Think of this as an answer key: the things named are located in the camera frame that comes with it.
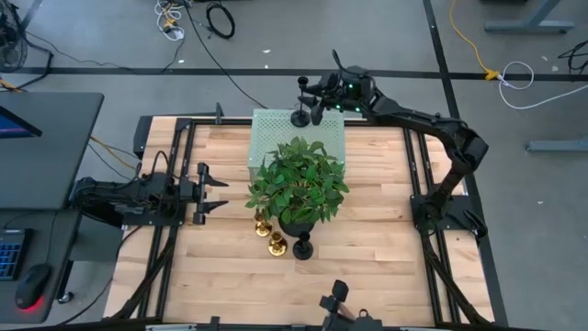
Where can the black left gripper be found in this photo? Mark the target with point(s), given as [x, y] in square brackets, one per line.
[202, 193]

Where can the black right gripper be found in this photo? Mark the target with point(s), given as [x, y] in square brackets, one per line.
[353, 92]

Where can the black candlestick holder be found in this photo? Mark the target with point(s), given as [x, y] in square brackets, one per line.
[300, 120]
[302, 250]

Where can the gold candlestick holder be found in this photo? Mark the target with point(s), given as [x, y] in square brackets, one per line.
[277, 248]
[263, 227]

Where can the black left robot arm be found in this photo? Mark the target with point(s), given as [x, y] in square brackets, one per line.
[138, 193]

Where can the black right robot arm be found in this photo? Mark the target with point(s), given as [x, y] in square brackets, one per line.
[422, 119]

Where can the green perforated metal shelf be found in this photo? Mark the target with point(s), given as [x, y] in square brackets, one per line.
[275, 131]

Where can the green leafy plant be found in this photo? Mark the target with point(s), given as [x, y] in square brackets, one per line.
[298, 179]

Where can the black plant pot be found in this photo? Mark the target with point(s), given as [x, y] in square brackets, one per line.
[294, 228]

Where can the dark grey desk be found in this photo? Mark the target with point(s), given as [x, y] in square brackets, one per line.
[55, 151]

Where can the black computer mouse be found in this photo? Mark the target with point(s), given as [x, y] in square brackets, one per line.
[32, 285]

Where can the computer monitor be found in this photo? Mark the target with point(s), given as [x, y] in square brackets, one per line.
[14, 126]

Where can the black keyboard blue keys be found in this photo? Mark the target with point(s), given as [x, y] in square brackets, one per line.
[9, 255]

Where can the grey desk leg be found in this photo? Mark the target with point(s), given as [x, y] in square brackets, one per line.
[528, 26]

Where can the grey desk foot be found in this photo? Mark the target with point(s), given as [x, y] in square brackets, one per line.
[560, 145]

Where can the black floor fan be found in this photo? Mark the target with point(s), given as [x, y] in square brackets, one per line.
[11, 46]

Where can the black aluminium table frame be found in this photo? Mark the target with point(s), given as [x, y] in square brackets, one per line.
[376, 122]

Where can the black table camera mount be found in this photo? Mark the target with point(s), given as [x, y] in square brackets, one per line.
[340, 292]

